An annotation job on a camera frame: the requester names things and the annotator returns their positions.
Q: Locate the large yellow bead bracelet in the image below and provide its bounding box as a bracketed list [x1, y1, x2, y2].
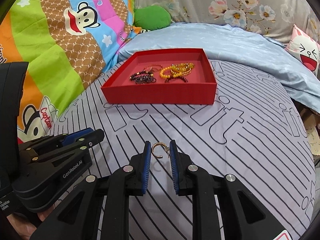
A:
[170, 62, 196, 77]

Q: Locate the colourful cartoon monkey quilt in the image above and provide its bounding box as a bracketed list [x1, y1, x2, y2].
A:
[1, 0, 133, 143]

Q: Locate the dark garnet chain bracelet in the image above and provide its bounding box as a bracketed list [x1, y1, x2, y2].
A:
[133, 76, 158, 85]

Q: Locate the dark red bead bracelet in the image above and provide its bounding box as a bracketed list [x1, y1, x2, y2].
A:
[164, 76, 189, 84]

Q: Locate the white pink cartoon pillow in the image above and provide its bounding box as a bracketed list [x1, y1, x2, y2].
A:
[285, 24, 319, 76]

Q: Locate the red jewelry tray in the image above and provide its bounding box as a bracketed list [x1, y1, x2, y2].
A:
[101, 48, 217, 105]

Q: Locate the grey floral pillow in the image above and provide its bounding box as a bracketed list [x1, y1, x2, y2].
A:
[134, 0, 319, 44]

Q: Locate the green plush cushion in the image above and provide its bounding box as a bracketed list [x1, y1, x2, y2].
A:
[134, 5, 171, 30]

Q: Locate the light blue blanket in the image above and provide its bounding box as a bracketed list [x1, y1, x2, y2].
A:
[118, 23, 319, 112]

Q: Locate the thin gold bangle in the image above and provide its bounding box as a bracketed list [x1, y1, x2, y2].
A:
[144, 64, 163, 73]

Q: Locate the gold hoop earring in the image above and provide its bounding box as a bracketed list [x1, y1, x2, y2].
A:
[151, 142, 170, 159]

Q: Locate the person's hand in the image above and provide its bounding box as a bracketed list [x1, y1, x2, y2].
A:
[7, 205, 55, 239]

